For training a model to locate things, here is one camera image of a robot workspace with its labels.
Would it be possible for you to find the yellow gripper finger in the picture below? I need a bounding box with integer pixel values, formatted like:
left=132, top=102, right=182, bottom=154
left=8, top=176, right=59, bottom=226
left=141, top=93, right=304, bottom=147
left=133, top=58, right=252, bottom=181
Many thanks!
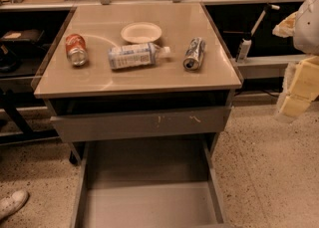
left=278, top=56, right=319, bottom=118
left=272, top=12, right=296, bottom=38

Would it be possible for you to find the white rod tool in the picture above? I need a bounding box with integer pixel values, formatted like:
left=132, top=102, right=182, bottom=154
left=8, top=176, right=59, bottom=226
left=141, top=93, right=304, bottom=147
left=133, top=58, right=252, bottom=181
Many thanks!
left=250, top=4, right=280, bottom=37

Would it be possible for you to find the closed grey top drawer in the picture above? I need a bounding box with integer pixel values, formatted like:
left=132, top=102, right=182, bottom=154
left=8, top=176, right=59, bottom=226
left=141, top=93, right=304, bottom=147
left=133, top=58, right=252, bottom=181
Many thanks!
left=51, top=107, right=231, bottom=142

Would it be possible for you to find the open grey middle drawer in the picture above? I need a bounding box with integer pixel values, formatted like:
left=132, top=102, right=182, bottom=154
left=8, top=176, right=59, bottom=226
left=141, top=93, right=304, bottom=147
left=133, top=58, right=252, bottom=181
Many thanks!
left=70, top=138, right=233, bottom=228

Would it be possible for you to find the white paper bowl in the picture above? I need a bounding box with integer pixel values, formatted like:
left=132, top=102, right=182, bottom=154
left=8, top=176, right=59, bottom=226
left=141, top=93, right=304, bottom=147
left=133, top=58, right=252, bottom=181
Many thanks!
left=121, top=22, right=161, bottom=44

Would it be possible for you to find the silver blue redbull can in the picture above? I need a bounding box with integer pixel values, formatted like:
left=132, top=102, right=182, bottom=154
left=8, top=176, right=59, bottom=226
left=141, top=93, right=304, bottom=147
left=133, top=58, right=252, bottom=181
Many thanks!
left=183, top=37, right=205, bottom=71

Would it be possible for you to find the white sneaker shoe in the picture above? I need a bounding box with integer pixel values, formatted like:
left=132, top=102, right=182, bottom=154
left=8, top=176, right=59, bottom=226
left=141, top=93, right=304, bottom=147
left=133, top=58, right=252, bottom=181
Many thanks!
left=0, top=189, right=29, bottom=220

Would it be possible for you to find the red coca-cola can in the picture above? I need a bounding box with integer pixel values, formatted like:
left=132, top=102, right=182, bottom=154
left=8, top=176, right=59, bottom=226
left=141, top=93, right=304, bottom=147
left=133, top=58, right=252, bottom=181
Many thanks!
left=66, top=34, right=88, bottom=67

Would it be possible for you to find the plastic bottle with blue label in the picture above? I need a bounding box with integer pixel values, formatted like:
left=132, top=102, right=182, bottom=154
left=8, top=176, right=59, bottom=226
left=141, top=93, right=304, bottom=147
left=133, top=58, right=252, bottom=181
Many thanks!
left=108, top=43, right=170, bottom=70

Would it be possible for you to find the grey drawer cabinet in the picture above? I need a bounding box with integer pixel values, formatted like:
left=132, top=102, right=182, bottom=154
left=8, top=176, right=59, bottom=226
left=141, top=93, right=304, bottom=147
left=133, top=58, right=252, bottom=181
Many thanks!
left=30, top=2, right=244, bottom=228

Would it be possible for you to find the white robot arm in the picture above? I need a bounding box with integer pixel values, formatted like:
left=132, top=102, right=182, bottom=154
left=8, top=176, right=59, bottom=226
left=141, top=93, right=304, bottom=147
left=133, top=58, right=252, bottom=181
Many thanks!
left=272, top=0, right=319, bottom=122

